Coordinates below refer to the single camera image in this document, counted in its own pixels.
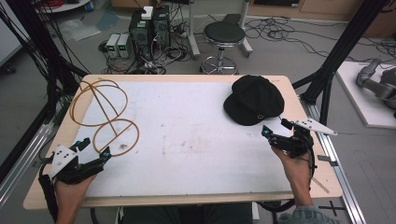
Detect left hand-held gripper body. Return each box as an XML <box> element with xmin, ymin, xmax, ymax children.
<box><xmin>46</xmin><ymin>144</ymin><xmax>106</xmax><ymax>185</ymax></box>

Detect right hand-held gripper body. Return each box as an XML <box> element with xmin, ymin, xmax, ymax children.
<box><xmin>268</xmin><ymin>118</ymin><xmax>339</xmax><ymax>159</ymax></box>

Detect black cap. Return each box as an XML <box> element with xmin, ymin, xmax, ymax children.
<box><xmin>222</xmin><ymin>74</ymin><xmax>286</xmax><ymax>127</ymax></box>

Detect tan wire hat rack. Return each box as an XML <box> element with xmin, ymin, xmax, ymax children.
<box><xmin>70</xmin><ymin>78</ymin><xmax>141</xmax><ymax>158</ymax></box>

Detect person's right hand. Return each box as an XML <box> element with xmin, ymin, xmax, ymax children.
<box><xmin>270</xmin><ymin>146</ymin><xmax>313</xmax><ymax>207</ymax></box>

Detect person's left hand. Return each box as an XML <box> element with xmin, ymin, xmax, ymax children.
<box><xmin>54</xmin><ymin>174</ymin><xmax>98</xmax><ymax>217</ymax></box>

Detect thin wooden stick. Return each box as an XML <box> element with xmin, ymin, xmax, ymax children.
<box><xmin>311</xmin><ymin>176</ymin><xmax>331</xmax><ymax>194</ymax></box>

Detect white floor board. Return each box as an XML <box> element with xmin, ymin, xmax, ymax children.
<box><xmin>335</xmin><ymin>61</ymin><xmax>396</xmax><ymax>130</ymax></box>

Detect white table mat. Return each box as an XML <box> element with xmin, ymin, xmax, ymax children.
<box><xmin>74</xmin><ymin>80</ymin><xmax>294</xmax><ymax>198</ymax></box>

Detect white desk leg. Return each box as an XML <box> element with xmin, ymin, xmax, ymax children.
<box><xmin>186</xmin><ymin>0</ymin><xmax>202</xmax><ymax>61</ymax></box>
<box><xmin>238</xmin><ymin>0</ymin><xmax>254</xmax><ymax>59</ymax></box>

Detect person's legs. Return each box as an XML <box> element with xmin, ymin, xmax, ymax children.
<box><xmin>120</xmin><ymin>203</ymin><xmax>254</xmax><ymax>224</ymax></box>

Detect grey power supply unit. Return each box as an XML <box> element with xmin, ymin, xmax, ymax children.
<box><xmin>105</xmin><ymin>33</ymin><xmax>121</xmax><ymax>59</ymax></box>
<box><xmin>117</xmin><ymin>33</ymin><xmax>131</xmax><ymax>59</ymax></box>

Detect black round stool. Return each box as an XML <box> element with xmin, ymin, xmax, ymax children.
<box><xmin>200</xmin><ymin>21</ymin><xmax>248</xmax><ymax>76</ymax></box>

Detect clear plastic sheet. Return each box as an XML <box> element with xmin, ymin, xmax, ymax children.
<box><xmin>58</xmin><ymin>18</ymin><xmax>102</xmax><ymax>42</ymax></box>

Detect black computer tower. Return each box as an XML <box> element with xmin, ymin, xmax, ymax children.
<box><xmin>128</xmin><ymin>10</ymin><xmax>154</xmax><ymax>63</ymax></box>
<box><xmin>151</xmin><ymin>5</ymin><xmax>172</xmax><ymax>49</ymax></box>

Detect teal sheet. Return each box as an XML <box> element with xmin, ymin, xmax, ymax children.
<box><xmin>94</xmin><ymin>9</ymin><xmax>121</xmax><ymax>33</ymax></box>

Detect round white table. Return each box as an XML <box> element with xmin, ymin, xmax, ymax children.
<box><xmin>35</xmin><ymin>0</ymin><xmax>92</xmax><ymax>14</ymax></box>

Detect small white box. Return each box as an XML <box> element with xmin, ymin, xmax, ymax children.
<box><xmin>140</xmin><ymin>6</ymin><xmax>154</xmax><ymax>21</ymax></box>

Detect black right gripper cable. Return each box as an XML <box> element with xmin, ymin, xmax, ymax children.
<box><xmin>304</xmin><ymin>146</ymin><xmax>318</xmax><ymax>191</ymax></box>

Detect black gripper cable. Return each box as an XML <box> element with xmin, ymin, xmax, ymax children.
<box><xmin>304</xmin><ymin>146</ymin><xmax>318</xmax><ymax>191</ymax></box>
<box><xmin>37</xmin><ymin>154</ymin><xmax>60</xmax><ymax>224</ymax></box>

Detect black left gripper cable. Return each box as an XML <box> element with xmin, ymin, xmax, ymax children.
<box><xmin>37</xmin><ymin>154</ymin><xmax>60</xmax><ymax>224</ymax></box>

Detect aluminium rail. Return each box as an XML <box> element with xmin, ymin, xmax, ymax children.
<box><xmin>299</xmin><ymin>98</ymin><xmax>368</xmax><ymax>224</ymax></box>
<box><xmin>0</xmin><ymin>122</ymin><xmax>54</xmax><ymax>208</ymax></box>

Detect black floor cables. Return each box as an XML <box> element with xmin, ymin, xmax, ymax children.
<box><xmin>244</xmin><ymin>16</ymin><xmax>396</xmax><ymax>64</ymax></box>

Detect tangle of cables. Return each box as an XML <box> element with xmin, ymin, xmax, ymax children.
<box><xmin>98</xmin><ymin>29</ymin><xmax>191</xmax><ymax>76</ymax></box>

